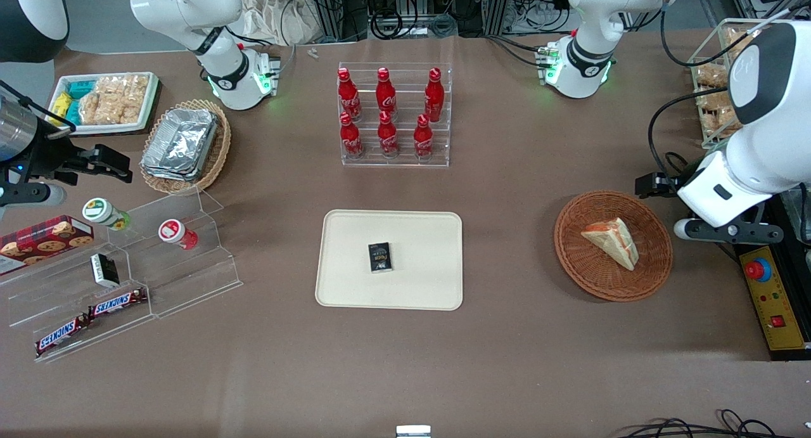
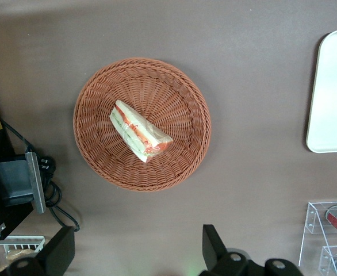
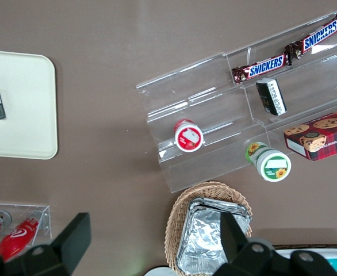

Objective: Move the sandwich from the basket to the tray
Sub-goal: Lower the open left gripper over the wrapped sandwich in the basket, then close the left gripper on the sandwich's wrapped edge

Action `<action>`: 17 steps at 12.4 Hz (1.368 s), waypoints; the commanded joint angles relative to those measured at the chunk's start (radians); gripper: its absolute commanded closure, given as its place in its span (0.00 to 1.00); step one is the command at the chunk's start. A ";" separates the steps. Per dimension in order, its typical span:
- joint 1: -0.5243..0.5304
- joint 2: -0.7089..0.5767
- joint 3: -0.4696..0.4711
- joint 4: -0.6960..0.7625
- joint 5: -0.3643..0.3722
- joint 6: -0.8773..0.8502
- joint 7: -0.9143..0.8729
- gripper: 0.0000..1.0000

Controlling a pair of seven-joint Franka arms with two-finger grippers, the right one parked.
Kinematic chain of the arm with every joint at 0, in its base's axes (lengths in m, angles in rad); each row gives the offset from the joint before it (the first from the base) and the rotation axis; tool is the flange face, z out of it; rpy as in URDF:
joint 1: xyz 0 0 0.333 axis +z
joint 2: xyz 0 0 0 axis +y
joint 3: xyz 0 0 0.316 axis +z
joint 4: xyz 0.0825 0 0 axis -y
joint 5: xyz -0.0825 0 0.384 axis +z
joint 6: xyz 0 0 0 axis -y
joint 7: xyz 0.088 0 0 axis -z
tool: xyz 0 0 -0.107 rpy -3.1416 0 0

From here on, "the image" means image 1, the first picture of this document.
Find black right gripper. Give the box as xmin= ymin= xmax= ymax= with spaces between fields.
xmin=19 ymin=117 xmax=134 ymax=186

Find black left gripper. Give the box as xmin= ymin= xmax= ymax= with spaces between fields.
xmin=635 ymin=171 xmax=684 ymax=200

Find wrapped triangular sandwich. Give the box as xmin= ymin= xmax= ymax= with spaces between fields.
xmin=580 ymin=217 xmax=639 ymax=272

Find white rectangular snack tray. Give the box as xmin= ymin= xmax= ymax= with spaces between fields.
xmin=53 ymin=72 xmax=160 ymax=137

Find round brown wicker basket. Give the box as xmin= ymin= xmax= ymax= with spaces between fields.
xmin=554 ymin=190 xmax=674 ymax=302

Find oval wicker basket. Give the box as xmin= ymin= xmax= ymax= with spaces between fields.
xmin=140 ymin=99 xmax=233 ymax=195

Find beige plastic serving tray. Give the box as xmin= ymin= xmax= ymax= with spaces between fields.
xmin=315 ymin=209 xmax=464 ymax=311

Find green lidded yogurt cup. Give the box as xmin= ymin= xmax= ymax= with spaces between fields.
xmin=82 ymin=198 xmax=131 ymax=231

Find clear rice cracker bag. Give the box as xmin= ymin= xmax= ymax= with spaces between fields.
xmin=79 ymin=93 xmax=143 ymax=126
xmin=94 ymin=74 xmax=150 ymax=101

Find stacked aluminium foil trays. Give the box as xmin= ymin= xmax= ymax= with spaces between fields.
xmin=142 ymin=108 xmax=219 ymax=183

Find red lidded yogurt cup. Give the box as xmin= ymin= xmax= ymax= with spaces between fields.
xmin=158 ymin=219 xmax=199 ymax=250

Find bagged bread pack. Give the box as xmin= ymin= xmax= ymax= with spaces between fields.
xmin=693 ymin=64 xmax=731 ymax=91
xmin=696 ymin=89 xmax=738 ymax=142

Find red tartan cookie box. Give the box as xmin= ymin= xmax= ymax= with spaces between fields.
xmin=0 ymin=216 xmax=95 ymax=276

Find small black white box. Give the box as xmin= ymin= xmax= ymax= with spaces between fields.
xmin=90 ymin=252 xmax=120 ymax=288

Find brown Snickers bar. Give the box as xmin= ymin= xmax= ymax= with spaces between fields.
xmin=87 ymin=288 xmax=148 ymax=319
xmin=34 ymin=315 xmax=90 ymax=356

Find clear acrylic stepped shelf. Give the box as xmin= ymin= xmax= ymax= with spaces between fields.
xmin=0 ymin=187 xmax=243 ymax=364

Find yellow emergency stop box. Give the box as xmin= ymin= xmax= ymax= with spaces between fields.
xmin=739 ymin=246 xmax=811 ymax=352

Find beige cloth bag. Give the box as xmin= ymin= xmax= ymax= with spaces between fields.
xmin=237 ymin=0 xmax=325 ymax=46

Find red cola bottle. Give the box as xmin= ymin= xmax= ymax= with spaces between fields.
xmin=423 ymin=67 xmax=446 ymax=124
xmin=375 ymin=67 xmax=399 ymax=119
xmin=413 ymin=113 xmax=435 ymax=162
xmin=338 ymin=67 xmax=362 ymax=122
xmin=339 ymin=112 xmax=366 ymax=160
xmin=377 ymin=111 xmax=400 ymax=159

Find clear acrylic bottle rack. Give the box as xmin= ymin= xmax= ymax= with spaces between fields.
xmin=337 ymin=61 xmax=453 ymax=168

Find small black gold packet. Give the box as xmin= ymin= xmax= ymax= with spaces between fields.
xmin=368 ymin=242 xmax=394 ymax=274

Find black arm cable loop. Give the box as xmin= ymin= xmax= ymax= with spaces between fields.
xmin=647 ymin=86 xmax=737 ymax=193

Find black overhead cable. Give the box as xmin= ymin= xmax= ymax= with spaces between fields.
xmin=660 ymin=6 xmax=771 ymax=68

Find wire basket of snacks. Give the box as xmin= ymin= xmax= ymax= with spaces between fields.
xmin=687 ymin=18 xmax=771 ymax=151

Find black floor cable bundle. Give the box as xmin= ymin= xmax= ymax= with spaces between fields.
xmin=626 ymin=409 xmax=811 ymax=438

